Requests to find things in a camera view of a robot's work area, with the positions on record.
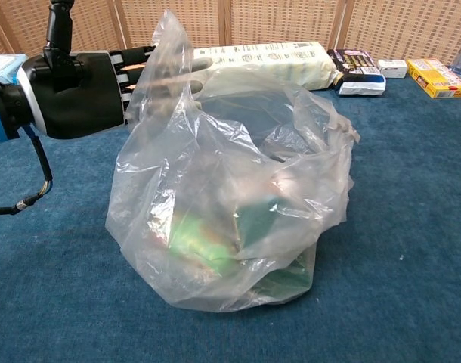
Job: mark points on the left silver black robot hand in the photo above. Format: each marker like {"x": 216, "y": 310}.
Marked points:
{"x": 79, "y": 94}

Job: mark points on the clear plastic bag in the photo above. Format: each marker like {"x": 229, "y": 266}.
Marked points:
{"x": 200, "y": 166}

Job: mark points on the pale blue wet wipes pack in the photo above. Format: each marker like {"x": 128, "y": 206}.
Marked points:
{"x": 4, "y": 68}

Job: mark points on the green matryoshka doll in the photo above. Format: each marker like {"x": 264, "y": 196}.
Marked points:
{"x": 200, "y": 242}

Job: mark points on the long white tissue pack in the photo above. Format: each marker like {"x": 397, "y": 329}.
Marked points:
{"x": 276, "y": 60}

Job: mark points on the wicker folding screen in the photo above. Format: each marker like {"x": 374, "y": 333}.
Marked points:
{"x": 283, "y": 20}

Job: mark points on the green yellow scouring sponge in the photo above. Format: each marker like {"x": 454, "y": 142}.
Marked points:
{"x": 260, "y": 227}

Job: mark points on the dark pen refill package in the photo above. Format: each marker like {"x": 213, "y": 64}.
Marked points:
{"x": 359, "y": 72}

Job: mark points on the small white box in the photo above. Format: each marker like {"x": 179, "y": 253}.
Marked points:
{"x": 393, "y": 69}

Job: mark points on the blue carpet table cover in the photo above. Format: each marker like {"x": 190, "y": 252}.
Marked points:
{"x": 385, "y": 227}

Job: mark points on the yellow cardboard box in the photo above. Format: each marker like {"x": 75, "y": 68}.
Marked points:
{"x": 438, "y": 79}

